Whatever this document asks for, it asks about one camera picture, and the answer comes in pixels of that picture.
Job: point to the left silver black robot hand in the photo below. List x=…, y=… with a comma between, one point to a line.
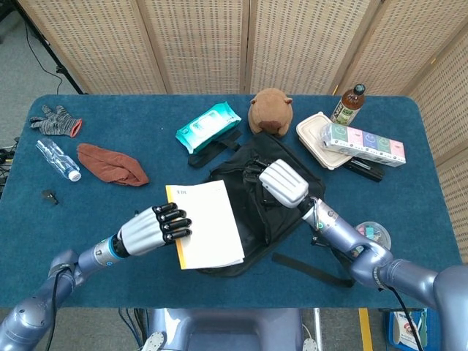
x=142, y=234

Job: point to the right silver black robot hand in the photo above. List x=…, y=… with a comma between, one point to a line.
x=283, y=183

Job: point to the black fabric backpack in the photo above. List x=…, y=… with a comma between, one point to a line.
x=256, y=226

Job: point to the yellow-edged white notebook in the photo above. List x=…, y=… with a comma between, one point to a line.
x=212, y=219

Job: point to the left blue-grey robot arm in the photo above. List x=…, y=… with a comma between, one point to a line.
x=36, y=307

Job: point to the white robot base foot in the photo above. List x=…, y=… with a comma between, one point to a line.
x=153, y=342
x=311, y=344

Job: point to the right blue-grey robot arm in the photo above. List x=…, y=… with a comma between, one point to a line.
x=409, y=274

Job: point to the blue felt table cover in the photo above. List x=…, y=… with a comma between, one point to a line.
x=109, y=212

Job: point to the beige lidded lunch box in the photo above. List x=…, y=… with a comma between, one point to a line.
x=311, y=135

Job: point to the brown capybara plush toy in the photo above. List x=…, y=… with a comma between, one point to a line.
x=268, y=109

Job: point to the rust brown cloth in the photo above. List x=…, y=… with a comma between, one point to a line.
x=109, y=164

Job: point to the black stapler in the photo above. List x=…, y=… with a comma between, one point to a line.
x=365, y=171

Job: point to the multicolour tissue packet bundle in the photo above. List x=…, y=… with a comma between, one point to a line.
x=365, y=144

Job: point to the teal wet wipes pack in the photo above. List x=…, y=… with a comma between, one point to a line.
x=206, y=126

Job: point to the dark tea bottle green label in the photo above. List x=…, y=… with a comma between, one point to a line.
x=347, y=106

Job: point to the small black binder clip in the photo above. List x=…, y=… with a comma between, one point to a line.
x=49, y=196

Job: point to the clear cup of binder clips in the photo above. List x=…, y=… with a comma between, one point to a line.
x=376, y=232

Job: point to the clear plastic water bottle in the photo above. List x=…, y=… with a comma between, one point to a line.
x=55, y=155

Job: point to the blue-grey robot torso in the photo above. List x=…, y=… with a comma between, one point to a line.
x=226, y=329

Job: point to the grey knitted work glove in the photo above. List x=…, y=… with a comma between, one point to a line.
x=55, y=122

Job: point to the blue crate with white bag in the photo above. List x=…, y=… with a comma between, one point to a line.
x=393, y=329

